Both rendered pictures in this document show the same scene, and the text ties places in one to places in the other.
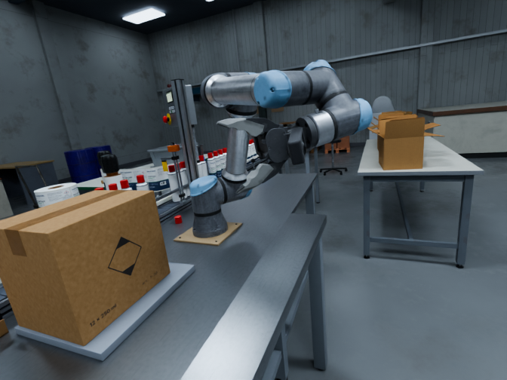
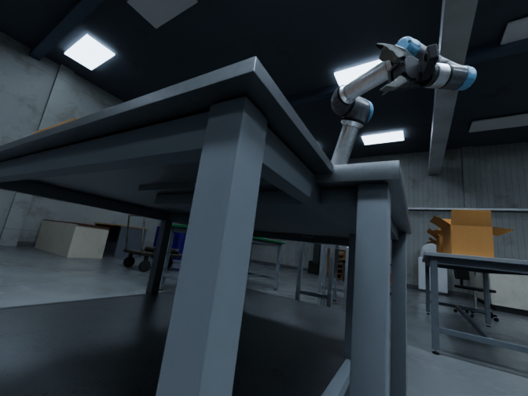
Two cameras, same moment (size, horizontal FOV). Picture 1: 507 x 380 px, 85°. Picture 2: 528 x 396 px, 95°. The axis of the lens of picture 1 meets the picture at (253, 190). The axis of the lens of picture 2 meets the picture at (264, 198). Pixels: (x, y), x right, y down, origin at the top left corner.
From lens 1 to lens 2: 73 cm
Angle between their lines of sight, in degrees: 28
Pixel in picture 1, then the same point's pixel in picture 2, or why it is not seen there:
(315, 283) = (398, 291)
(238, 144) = (345, 144)
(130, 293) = not seen: hidden behind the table
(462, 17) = (503, 194)
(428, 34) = (471, 201)
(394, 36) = (440, 199)
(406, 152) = (474, 240)
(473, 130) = not seen: outside the picture
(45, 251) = not seen: hidden behind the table
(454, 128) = (514, 281)
